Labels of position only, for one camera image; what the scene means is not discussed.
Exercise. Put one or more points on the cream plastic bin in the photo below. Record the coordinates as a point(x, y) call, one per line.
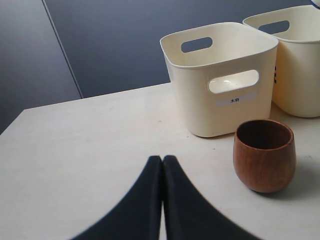
point(222, 75)
point(296, 88)

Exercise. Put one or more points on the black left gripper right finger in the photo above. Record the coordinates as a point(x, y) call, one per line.
point(188, 215)

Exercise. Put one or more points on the left cream plastic bin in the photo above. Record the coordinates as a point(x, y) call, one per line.
point(222, 75)

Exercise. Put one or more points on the middle cream plastic bin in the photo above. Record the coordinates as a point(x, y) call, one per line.
point(296, 88)

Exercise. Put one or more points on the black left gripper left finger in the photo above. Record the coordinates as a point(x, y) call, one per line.
point(137, 216)

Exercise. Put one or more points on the brown wooden cup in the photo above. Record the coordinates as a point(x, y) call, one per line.
point(264, 155)

